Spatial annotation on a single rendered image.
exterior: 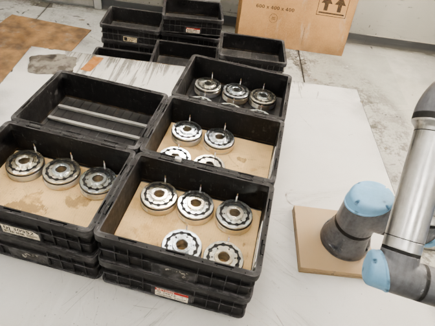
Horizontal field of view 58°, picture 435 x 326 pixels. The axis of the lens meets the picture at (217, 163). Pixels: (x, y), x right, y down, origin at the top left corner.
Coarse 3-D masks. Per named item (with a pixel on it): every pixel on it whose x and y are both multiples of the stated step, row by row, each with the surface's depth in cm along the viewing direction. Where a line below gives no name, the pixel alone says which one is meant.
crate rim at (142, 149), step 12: (216, 108) 131; (228, 108) 131; (156, 120) 122; (276, 120) 129; (144, 144) 114; (276, 144) 121; (168, 156) 112; (276, 156) 117; (216, 168) 110; (276, 168) 113; (264, 180) 109
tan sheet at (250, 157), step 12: (168, 132) 134; (204, 132) 136; (168, 144) 130; (240, 144) 134; (252, 144) 135; (264, 144) 135; (192, 156) 127; (216, 156) 128; (228, 156) 129; (240, 156) 130; (252, 156) 130; (264, 156) 131; (228, 168) 125; (240, 168) 125; (252, 168) 126; (264, 168) 127
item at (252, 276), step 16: (160, 160) 110; (128, 176) 104; (224, 176) 108; (240, 176) 109; (272, 192) 106; (112, 208) 96; (96, 224) 92; (96, 240) 91; (112, 240) 90; (128, 240) 90; (160, 256) 90; (176, 256) 88; (192, 256) 89; (224, 272) 88; (240, 272) 87; (256, 272) 88
